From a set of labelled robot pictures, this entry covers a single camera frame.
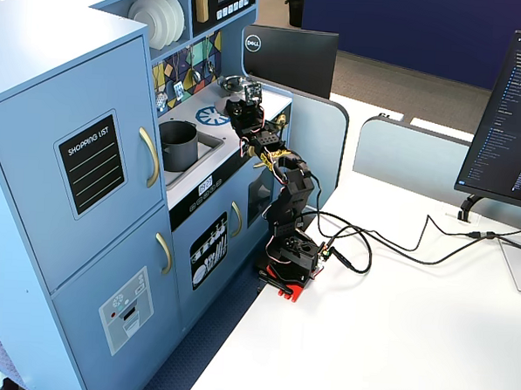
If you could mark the gray pot lid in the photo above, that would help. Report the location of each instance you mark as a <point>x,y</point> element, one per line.
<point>232,108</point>

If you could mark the black dishes sticker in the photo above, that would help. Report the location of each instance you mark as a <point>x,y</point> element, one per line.
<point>208,251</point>

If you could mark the blue dishwasher door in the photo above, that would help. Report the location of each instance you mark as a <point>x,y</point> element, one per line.
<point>183,261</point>

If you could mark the monitor showing code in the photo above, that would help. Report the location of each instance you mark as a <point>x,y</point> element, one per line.
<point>508,129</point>

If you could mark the gray toy pot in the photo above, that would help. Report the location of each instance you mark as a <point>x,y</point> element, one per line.
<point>181,153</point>

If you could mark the white plastic grater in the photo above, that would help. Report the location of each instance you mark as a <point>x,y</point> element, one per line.
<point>178,91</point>

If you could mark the blue upper fridge door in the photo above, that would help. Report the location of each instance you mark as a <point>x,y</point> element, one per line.
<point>26,169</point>

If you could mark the silver pot lid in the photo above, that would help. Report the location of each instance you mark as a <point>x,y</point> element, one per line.
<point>231,82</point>

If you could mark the black control panel strip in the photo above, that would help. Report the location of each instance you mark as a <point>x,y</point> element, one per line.
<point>185,208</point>

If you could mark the silver toy pot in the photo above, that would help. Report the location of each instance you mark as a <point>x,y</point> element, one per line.
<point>231,85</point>

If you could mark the gray toy sink basin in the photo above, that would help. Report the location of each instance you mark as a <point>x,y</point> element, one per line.
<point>208,146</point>

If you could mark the black Dell monitor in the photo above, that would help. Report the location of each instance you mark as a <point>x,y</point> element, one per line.
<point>294,59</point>

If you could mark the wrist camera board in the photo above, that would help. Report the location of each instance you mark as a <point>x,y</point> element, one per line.
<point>253,92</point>

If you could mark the silver ladle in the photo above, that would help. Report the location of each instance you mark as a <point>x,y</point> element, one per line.
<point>197,76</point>

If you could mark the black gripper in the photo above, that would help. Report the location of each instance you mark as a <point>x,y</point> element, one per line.
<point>238,110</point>

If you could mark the low light blue desk divider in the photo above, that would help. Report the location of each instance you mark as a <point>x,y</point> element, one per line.
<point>406,159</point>

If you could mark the blue toy play kitchen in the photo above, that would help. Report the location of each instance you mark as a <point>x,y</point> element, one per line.
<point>40,61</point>

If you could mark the white toy plate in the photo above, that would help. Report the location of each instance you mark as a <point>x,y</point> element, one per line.
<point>179,14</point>
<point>143,20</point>
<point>167,15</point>

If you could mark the blue oven door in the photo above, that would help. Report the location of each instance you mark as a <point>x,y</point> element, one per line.
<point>256,199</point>

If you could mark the red table clamp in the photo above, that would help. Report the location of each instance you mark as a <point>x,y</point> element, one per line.
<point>292,293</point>

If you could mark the blue lower fridge door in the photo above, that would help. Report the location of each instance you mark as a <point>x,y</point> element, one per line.
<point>84,308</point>

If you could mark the tall light blue desk divider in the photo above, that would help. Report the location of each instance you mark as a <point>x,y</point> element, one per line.
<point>329,142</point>

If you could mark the blue fridge door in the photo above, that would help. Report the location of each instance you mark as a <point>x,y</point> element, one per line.
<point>84,308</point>
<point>26,169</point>

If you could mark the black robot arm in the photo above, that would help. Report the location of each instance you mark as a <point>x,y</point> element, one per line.
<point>296,188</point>

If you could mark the black monitor stand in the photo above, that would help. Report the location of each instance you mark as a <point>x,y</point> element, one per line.
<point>468,208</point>

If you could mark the black trash bin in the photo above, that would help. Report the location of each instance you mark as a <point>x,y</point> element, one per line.
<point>295,6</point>

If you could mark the black shopping list board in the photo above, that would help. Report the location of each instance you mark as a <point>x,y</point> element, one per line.
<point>91,164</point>

